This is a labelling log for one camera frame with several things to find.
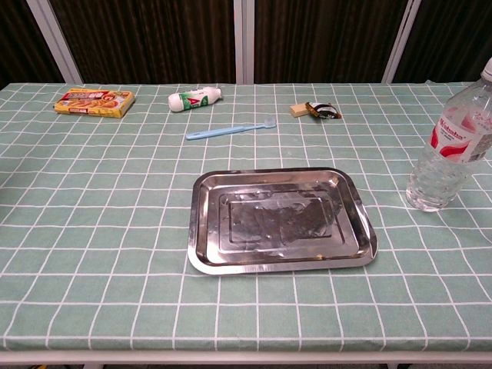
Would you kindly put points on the clear plastic bottle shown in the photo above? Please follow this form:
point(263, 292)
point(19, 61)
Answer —
point(442, 169)

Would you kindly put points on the stainless steel tray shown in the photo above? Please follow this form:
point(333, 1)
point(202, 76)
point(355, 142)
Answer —
point(280, 223)

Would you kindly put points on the light blue toothbrush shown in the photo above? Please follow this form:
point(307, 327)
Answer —
point(215, 132)

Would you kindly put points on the pale yellow block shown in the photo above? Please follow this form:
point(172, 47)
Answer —
point(298, 110)

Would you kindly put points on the black snack wrapper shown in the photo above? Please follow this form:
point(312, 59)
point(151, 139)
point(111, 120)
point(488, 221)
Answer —
point(324, 110)

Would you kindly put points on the green checkered tablecloth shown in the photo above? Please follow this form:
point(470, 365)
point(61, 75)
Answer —
point(115, 230)

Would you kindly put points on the yellow curry box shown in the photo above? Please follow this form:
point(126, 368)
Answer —
point(94, 103)

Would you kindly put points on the white partition post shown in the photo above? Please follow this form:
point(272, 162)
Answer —
point(399, 42)
point(243, 42)
point(57, 46)

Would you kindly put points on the white table frame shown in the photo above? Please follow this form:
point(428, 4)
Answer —
point(246, 358)

